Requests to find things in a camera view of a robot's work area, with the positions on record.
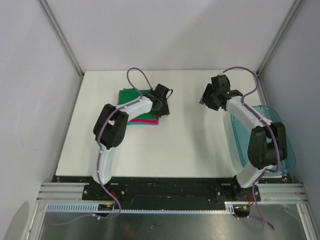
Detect red t shirt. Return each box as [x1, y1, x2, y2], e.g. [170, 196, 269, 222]
[128, 118, 159, 125]

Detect blue t shirt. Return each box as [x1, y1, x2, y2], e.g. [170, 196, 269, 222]
[127, 121, 159, 126]

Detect green t shirt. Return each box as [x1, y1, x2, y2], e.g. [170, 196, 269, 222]
[117, 88, 156, 120]

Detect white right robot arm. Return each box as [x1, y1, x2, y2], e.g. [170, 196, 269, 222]
[199, 78, 288, 201]

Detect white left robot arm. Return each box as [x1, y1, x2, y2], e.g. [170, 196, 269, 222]
[92, 94, 170, 200]

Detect teal plastic bin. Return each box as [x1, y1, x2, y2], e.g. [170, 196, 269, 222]
[230, 105, 296, 177]

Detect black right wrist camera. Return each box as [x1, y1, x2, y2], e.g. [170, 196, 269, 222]
[211, 74, 231, 93]

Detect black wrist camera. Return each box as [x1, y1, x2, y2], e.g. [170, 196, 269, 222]
[152, 83, 174, 100]
[211, 74, 231, 93]

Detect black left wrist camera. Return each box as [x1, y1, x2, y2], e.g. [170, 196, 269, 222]
[152, 83, 174, 100]

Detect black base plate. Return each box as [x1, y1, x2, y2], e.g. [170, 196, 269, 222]
[82, 177, 261, 211]

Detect white slotted cable duct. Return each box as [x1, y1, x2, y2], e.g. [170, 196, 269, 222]
[44, 201, 251, 215]

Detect right aluminium frame post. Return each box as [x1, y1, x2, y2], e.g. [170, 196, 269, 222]
[256, 0, 305, 76]

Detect aluminium frame post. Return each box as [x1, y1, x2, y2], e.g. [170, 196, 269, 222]
[37, 0, 85, 77]
[256, 0, 305, 76]

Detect aluminium front rail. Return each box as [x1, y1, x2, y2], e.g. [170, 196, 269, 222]
[36, 182, 308, 204]

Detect left aluminium frame post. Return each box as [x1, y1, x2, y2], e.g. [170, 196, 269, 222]
[37, 0, 85, 77]

